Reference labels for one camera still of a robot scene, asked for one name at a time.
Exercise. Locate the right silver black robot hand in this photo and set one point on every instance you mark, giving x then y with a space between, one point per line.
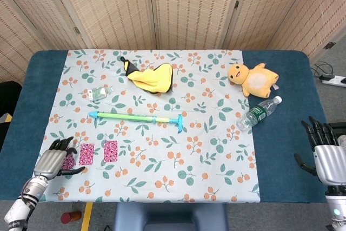
331 163

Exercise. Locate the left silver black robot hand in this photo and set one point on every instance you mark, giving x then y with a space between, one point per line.
51 163

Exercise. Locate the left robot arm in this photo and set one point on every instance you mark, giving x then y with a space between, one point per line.
25 201

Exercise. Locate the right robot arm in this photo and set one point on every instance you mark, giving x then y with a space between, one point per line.
337 209

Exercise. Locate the white mesh sneaker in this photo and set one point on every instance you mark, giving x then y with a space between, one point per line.
342 141

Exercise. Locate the black box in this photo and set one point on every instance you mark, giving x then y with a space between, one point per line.
339 128

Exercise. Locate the dark blue table cover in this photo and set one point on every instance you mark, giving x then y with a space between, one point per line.
283 147

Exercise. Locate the black bulky chair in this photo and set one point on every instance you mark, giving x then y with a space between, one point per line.
8 98

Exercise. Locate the white power strip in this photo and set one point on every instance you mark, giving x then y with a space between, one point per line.
333 80

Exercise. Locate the green blue water pump toy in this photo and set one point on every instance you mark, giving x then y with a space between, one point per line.
127 117

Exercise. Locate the clear plastic water bottle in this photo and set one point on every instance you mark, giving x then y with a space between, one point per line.
256 112

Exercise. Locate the yellow plush toy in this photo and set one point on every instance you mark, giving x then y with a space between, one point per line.
256 79

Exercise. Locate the floral printed tablecloth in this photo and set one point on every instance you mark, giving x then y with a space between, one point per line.
167 160

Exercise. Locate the black screen hinge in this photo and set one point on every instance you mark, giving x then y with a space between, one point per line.
330 45

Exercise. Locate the grey blue robot torso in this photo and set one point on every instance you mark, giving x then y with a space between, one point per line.
170 216

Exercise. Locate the yellow black cloth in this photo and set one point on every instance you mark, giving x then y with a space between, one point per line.
154 79

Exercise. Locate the brass screen hinge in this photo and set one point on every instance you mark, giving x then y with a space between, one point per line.
237 4
77 29

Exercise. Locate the woven folding screen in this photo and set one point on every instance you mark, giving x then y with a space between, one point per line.
113 9

